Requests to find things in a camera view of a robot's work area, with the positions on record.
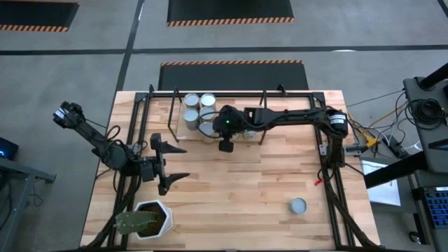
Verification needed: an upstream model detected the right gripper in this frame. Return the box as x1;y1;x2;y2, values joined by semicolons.
212;106;248;153

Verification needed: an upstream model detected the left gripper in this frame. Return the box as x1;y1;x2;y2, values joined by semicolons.
139;132;191;196

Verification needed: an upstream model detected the pineapple tin can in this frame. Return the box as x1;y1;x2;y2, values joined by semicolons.
199;106;216;123

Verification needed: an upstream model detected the green oranges tin can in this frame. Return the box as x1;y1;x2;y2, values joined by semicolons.
199;120;218;144

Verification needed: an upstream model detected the cherries tin can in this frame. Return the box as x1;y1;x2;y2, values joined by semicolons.
183;107;200;131

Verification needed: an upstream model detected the peaches tin can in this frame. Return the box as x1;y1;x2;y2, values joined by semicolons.
183;92;200;110

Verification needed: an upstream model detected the tomato tin can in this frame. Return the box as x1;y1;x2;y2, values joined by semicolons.
199;92;217;108

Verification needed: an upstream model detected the black hazard-striped floor mat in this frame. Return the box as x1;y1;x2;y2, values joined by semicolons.
0;1;81;33
157;59;309;91
166;0;295;28

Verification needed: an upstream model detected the white hexagonal plant pot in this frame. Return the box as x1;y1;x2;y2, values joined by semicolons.
134;199;174;241

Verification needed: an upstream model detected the green cactus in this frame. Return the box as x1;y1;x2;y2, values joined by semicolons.
114;211;158;235

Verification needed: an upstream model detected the teal and white tin can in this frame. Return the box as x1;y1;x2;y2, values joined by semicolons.
288;197;308;215

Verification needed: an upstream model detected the grey metal table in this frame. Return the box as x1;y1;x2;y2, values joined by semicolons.
0;156;57;252

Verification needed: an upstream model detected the black power brick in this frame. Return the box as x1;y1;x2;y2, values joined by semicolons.
379;134;403;158

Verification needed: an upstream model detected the black device with blue light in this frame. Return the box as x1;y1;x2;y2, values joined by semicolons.
0;136;19;161

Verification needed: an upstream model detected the white paper sheet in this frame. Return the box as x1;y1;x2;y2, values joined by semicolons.
360;159;402;207

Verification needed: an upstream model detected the black diagonal bar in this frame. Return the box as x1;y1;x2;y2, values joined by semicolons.
363;150;448;188

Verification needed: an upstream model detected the grey side desk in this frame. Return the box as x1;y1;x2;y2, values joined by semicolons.
402;76;448;174

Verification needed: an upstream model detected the grey desk with keyboard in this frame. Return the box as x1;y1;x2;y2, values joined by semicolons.
407;170;448;252

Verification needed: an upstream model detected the black pole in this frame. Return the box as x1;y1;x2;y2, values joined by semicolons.
418;62;448;90

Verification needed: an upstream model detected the computer keyboard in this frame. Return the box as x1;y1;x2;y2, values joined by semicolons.
423;187;448;228

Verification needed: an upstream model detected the black frame wooden shelf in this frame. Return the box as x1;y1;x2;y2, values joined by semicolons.
167;87;270;146

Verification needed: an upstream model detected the black table frame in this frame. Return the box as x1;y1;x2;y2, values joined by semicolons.
82;83;381;252

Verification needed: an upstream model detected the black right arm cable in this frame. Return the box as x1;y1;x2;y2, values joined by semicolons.
197;111;220;138

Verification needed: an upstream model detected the yellow cable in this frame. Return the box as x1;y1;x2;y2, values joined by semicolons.
348;101;410;148

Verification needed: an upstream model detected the coiled black cable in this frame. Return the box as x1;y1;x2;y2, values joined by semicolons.
407;99;447;126

